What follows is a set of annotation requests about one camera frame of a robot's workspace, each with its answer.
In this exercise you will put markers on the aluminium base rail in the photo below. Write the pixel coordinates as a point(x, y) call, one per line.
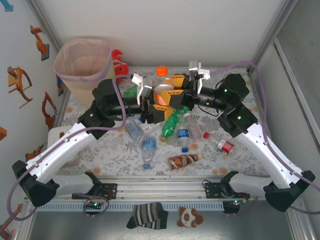
point(160, 193)

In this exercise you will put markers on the beige ribbed waste bin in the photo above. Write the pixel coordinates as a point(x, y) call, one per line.
point(80, 90)

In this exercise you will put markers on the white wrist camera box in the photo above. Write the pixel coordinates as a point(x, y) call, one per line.
point(137, 80)
point(196, 67)

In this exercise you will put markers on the striped black beige sock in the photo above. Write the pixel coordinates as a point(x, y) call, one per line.
point(147, 216)

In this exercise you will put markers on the small blue orange object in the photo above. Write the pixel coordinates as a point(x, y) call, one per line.
point(59, 86)

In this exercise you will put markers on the blue label bottle blue cap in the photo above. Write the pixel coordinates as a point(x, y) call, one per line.
point(183, 133)

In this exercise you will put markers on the brown chocolate drink bottle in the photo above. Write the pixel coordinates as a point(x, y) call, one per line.
point(182, 161)

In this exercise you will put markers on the clear bottle pale blue label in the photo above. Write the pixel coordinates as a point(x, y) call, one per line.
point(148, 145)

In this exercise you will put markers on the floral patterned tablecloth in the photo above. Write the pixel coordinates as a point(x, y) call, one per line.
point(120, 155)

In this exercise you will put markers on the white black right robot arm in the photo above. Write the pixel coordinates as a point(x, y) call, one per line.
point(260, 147)

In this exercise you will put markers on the tall clear bottle white cap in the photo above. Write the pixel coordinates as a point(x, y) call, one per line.
point(193, 127)

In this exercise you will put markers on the red label bottle red cap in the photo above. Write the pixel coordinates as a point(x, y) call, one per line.
point(226, 147)

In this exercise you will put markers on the green plastic bottle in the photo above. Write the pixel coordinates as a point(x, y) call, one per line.
point(130, 93)

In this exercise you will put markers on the clear bottle orange cap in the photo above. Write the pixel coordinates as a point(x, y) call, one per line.
point(162, 71)

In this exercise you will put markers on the beige plastic bin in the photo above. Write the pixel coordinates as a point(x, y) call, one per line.
point(82, 62)

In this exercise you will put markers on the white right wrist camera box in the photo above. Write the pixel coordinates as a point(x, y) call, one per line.
point(196, 67)

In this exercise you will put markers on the brown white panda plush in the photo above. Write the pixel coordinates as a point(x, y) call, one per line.
point(188, 217)

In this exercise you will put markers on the blue wall figure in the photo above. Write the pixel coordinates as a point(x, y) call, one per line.
point(9, 6)

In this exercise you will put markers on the aluminium frame post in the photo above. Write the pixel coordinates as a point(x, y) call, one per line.
point(47, 22)
point(278, 25)

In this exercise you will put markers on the small circuit board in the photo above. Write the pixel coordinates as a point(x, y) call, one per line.
point(236, 202)
point(95, 204)

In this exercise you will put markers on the green bottle yellow cap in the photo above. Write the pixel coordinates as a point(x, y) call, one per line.
point(184, 110)
point(170, 125)

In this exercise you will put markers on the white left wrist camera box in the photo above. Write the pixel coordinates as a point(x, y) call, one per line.
point(137, 80)

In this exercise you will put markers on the light blue soda water bottle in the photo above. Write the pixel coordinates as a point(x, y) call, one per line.
point(133, 130)

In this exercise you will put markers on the red plush toy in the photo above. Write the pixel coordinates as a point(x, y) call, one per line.
point(120, 68)

